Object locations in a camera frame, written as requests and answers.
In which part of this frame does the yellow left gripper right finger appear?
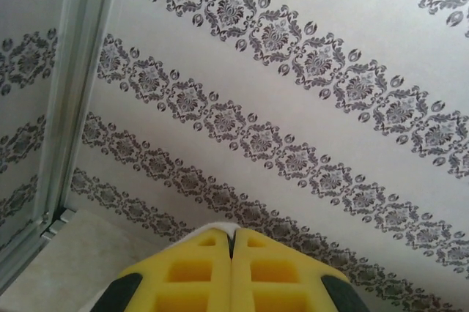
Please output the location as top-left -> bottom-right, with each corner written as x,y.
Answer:
230,229 -> 371,312

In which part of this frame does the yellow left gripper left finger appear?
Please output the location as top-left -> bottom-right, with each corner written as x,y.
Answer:
93,226 -> 234,312

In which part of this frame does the white t-shirt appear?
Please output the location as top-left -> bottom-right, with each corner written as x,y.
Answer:
164,220 -> 240,250

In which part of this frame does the aluminium table edge rail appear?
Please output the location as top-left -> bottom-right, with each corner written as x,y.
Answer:
0,209 -> 76,269

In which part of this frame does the aluminium frame post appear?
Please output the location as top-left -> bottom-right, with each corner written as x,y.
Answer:
31,0 -> 122,239

